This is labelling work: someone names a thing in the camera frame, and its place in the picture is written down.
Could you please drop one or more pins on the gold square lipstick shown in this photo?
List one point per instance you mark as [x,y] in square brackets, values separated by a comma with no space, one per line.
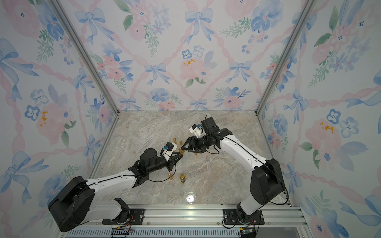
[182,178]

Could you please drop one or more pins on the aluminium corner post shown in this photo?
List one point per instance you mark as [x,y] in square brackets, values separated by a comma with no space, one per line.
[305,14]
[84,55]

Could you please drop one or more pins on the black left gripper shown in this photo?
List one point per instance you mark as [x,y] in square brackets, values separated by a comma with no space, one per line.
[171,161]

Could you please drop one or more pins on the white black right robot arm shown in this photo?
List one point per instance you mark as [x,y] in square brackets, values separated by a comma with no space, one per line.
[266,177]

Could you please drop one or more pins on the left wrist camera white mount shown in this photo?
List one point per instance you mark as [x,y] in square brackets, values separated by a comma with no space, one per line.
[169,148]

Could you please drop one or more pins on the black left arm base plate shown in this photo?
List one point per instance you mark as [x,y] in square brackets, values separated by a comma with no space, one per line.
[134,216]

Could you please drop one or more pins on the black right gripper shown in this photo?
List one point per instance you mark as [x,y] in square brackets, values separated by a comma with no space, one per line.
[194,145]

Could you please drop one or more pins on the aluminium corner post left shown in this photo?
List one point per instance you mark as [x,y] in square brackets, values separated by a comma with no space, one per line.
[84,55]

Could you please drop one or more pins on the green circuit board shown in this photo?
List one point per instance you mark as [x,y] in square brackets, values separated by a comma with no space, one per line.
[248,233]

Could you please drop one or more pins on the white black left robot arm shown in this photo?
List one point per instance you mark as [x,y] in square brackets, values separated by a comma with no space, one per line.
[78,202]

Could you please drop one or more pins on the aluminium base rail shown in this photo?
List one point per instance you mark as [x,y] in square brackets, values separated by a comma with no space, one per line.
[197,221]

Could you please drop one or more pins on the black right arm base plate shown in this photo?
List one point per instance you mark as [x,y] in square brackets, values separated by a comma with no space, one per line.
[230,217]

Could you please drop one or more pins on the aluminium corner post right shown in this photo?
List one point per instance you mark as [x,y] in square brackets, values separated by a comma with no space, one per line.
[305,14]

